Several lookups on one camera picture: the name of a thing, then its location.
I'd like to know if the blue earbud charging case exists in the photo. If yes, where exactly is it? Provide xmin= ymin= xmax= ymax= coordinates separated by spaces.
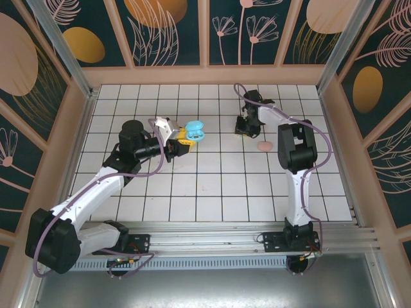
xmin=184 ymin=120 xmax=207 ymax=141

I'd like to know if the aluminium table side rail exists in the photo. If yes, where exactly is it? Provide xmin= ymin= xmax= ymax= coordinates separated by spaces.
xmin=51 ymin=91 xmax=97 ymax=234
xmin=320 ymin=91 xmax=367 ymax=228

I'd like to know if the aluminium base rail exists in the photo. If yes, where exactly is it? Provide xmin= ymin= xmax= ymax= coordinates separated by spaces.
xmin=35 ymin=220 xmax=381 ymax=259

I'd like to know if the aluminium corner post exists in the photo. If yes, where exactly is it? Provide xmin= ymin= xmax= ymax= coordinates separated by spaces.
xmin=25 ymin=0 xmax=99 ymax=99
xmin=316 ymin=0 xmax=385 ymax=94

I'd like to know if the perforated metal cable tray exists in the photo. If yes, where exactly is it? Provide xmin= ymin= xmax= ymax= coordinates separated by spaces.
xmin=86 ymin=257 xmax=290 ymax=271

